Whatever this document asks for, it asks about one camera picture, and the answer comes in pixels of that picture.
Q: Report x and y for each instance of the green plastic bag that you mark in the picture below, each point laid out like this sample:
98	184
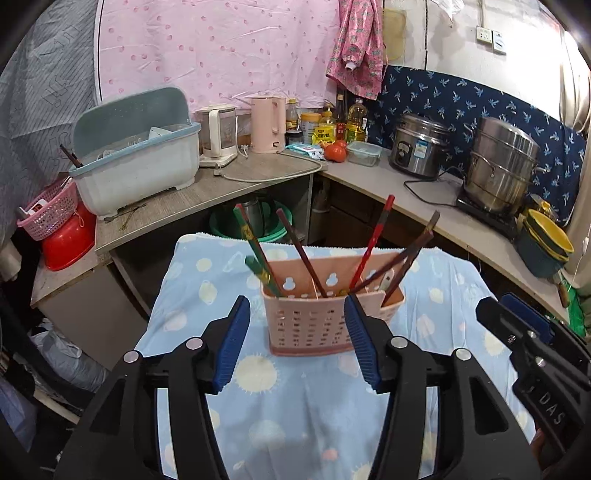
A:
581	314

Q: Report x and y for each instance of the pink perforated utensil holder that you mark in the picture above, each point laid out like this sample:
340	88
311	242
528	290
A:
309	323

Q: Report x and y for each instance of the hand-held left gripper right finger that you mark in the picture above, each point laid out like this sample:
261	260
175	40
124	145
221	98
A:
362	341

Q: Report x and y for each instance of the black induction cooker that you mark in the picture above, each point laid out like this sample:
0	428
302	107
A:
485	212

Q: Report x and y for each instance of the white wall socket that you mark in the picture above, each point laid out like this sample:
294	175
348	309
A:
483	35

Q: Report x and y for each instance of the dark purple chopstick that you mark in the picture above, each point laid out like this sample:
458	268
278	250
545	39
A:
300	251

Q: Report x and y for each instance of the white wall switch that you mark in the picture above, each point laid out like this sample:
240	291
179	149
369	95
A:
499	41

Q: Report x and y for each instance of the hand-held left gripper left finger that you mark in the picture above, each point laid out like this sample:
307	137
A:
231	346

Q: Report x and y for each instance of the cooking oil bottle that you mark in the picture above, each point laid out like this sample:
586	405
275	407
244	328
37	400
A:
355	124

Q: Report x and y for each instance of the dark sauce bottle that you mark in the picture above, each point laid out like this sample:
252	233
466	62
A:
340	117

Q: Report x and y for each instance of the grey striped curtain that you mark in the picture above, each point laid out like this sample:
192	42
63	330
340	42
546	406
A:
37	115

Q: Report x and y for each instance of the pink electric kettle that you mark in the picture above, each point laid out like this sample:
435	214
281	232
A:
265	124

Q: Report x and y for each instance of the red plastic basin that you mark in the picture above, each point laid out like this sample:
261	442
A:
67	249

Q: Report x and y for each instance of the red tomato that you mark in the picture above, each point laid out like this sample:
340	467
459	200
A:
334	152

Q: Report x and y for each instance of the wet wipes packet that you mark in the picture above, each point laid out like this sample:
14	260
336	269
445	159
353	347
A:
302	150

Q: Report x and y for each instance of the white hanging cloth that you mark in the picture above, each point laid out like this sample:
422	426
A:
448	4

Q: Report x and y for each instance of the beige hanging board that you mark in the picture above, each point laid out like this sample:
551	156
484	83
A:
395	37

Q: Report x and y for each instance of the grey-blue dish drainer box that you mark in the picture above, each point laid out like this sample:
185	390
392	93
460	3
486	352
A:
138	180

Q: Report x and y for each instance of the pink plastic basket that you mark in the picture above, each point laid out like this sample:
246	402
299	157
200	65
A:
51	214

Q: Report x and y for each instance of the amber sauce bottle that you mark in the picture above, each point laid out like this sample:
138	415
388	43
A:
292	117

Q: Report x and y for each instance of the clear food container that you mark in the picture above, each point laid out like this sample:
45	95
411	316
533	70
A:
364	153

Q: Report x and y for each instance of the plain green chopstick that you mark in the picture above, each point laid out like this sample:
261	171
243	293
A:
258	272

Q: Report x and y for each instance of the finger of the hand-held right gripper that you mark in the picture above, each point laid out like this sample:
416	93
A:
526	310
517	341

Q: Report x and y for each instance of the yellow seasoning packet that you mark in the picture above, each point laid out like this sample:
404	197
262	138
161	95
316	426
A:
324	134

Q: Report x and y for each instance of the dark brown chopstick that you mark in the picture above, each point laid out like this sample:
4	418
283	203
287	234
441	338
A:
397	281
406	255

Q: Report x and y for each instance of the pink floral garment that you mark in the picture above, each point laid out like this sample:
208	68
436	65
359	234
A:
355	46

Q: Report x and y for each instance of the blue dotted tablecloth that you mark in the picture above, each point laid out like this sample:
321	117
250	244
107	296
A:
300	415

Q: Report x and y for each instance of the pink dotted curtain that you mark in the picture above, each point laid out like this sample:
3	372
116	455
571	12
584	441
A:
207	46

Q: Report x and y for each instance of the steel steamer pot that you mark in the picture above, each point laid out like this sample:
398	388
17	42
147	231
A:
498	166

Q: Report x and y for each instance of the grey plastic bag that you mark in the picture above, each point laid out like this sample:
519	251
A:
69	360

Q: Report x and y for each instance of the beige curtain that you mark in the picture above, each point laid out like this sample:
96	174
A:
577	138

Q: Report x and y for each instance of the steel rice cooker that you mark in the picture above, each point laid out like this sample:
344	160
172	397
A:
415	147

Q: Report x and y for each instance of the white glass kettle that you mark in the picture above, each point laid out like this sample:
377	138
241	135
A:
217	134

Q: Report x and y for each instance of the corner kitchen counter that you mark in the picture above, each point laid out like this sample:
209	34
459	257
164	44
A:
184	194

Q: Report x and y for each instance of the green chopstick with gold band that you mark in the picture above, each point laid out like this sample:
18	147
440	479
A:
251	240

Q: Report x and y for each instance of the green plastic basin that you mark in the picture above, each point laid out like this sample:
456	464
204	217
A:
277	230

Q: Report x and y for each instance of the blue plastic bag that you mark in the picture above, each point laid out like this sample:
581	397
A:
14	415

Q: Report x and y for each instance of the stack of yellow green bowls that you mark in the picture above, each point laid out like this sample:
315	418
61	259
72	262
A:
545	244

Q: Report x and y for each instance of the cream can with yellow lid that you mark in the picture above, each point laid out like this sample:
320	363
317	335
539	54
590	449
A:
309	127

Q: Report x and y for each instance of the white bowl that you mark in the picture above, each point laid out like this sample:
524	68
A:
159	133

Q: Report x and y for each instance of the navy patterned cloth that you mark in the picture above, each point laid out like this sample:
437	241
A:
461	97

